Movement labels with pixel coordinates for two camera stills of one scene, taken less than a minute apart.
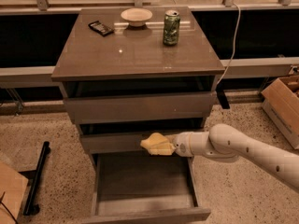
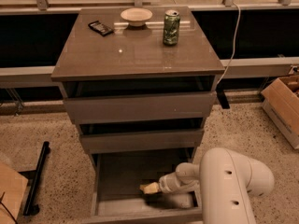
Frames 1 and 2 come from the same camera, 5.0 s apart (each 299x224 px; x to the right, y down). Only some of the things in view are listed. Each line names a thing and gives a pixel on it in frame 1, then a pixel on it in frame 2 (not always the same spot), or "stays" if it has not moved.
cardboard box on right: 281,105 stays
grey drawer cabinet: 127,72 stays
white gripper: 181,144 -> 164,184
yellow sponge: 157,144 -> 149,188
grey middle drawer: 113,143 stays
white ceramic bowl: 136,16 stays
